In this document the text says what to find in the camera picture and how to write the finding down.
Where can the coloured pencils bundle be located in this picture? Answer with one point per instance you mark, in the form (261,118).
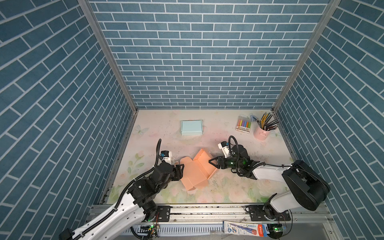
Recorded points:
(267,123)

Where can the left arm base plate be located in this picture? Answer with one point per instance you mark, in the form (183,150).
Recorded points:
(160,214)

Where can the box of coloured markers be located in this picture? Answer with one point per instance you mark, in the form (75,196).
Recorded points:
(243,125)

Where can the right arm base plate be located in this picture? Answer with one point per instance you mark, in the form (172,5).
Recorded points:
(266,213)

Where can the light blue paper box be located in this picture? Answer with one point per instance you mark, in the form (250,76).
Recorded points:
(192,128)

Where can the pink paper box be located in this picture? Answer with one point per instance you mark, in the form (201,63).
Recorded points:
(197,171)

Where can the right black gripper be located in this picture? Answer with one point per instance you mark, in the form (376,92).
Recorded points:
(219,163)

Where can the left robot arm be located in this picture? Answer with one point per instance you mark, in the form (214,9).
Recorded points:
(134,205)

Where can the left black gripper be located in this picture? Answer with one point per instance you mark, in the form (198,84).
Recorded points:
(177,172)

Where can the aluminium front rail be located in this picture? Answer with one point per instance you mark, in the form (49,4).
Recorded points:
(198,218)

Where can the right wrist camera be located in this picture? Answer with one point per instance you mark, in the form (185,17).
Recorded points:
(224,146)

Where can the pink pencil cup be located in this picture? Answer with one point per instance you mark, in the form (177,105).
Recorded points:
(260,134)

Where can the white blue red package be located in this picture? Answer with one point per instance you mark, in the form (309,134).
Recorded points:
(244,229)

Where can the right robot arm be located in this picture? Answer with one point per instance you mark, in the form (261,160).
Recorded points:
(305,187)

